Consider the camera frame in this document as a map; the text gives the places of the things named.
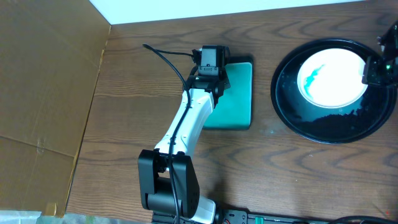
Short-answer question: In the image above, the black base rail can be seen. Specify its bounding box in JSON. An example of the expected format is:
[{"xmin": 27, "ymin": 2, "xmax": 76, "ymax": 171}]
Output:
[{"xmin": 213, "ymin": 208, "xmax": 397, "ymax": 224}]

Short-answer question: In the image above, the brown cardboard panel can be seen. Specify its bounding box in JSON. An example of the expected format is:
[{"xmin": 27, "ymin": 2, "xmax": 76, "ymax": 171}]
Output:
[{"xmin": 1, "ymin": 0, "xmax": 111, "ymax": 217}]

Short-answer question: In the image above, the white plate with stain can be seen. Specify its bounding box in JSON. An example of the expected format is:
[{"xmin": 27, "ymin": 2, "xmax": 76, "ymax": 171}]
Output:
[{"xmin": 297, "ymin": 48, "xmax": 368, "ymax": 109}]

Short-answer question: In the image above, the round black serving tray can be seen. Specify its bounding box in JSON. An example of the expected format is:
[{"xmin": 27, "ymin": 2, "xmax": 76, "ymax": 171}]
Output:
[{"xmin": 271, "ymin": 39, "xmax": 397, "ymax": 144}]

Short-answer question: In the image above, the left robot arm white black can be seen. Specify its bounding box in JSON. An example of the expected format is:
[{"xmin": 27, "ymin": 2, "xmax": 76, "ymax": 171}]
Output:
[{"xmin": 138, "ymin": 65, "xmax": 228, "ymax": 223}]

